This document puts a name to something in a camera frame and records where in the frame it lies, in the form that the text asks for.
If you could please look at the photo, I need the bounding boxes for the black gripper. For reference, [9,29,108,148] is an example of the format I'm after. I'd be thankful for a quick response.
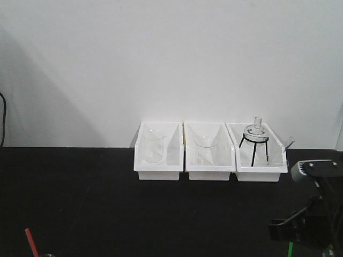
[268,177,342,248]

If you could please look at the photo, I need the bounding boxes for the red plastic spoon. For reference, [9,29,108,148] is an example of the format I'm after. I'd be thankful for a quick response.
[25,228,39,257]

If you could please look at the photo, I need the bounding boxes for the right white storage bin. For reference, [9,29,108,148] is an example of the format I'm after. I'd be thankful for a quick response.
[226,122,288,182]

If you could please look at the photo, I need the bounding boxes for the white storage bin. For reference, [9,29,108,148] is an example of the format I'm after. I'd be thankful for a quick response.
[226,122,288,182]
[184,122,236,181]
[133,122,185,180]

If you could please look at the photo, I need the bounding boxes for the clear glass funnel tube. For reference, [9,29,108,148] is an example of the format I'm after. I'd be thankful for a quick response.
[267,137,295,167]

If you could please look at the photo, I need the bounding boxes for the round glass flask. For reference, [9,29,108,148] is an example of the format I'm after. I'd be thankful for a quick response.
[243,117,269,143]

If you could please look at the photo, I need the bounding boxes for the middle white storage bin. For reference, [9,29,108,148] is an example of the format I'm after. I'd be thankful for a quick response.
[184,122,236,181]

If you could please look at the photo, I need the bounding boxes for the left white storage bin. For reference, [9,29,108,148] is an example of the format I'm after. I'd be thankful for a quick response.
[133,122,185,180]

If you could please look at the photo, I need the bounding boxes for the glass beaker in left bin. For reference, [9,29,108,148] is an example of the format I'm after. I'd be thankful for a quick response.
[143,129,166,163]

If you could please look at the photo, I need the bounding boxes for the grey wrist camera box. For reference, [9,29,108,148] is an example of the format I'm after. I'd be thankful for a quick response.
[290,159,342,188]

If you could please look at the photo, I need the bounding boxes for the black wire tripod stand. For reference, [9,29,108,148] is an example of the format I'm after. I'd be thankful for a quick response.
[239,133,269,167]

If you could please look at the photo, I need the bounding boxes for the black cable at wall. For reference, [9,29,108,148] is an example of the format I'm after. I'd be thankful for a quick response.
[0,92,7,147]

